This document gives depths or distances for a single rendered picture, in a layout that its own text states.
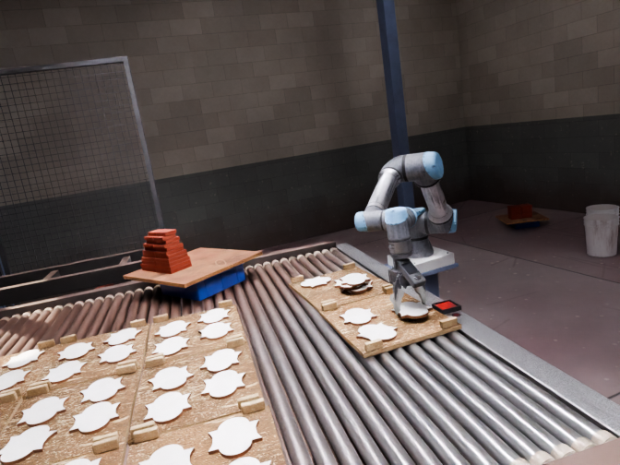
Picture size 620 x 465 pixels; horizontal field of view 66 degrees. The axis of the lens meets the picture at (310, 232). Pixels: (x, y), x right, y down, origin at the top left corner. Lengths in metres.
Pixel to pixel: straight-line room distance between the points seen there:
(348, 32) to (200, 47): 2.18
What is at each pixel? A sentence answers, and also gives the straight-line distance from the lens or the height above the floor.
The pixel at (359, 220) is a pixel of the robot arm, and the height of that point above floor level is 1.26.
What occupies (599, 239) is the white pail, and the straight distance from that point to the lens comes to 5.34.
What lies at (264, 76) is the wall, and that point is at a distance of 6.97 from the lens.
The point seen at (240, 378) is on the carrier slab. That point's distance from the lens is 1.46.
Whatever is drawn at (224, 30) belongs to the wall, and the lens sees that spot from 6.94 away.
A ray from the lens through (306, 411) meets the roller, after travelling 1.30.
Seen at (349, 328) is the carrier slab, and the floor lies 0.94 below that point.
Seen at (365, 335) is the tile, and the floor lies 0.95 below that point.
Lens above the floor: 1.62
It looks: 12 degrees down
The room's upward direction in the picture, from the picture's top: 9 degrees counter-clockwise
